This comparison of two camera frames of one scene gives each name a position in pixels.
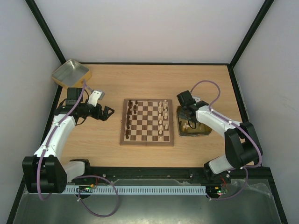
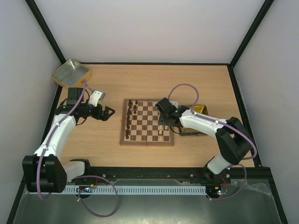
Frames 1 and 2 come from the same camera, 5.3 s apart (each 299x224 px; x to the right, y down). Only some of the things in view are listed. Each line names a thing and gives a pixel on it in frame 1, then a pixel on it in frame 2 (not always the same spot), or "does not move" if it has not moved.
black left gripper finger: [105, 111] does not move
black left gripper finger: [105, 115] does not move
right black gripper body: [187, 116] -> [164, 120]
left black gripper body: [96, 115] does not move
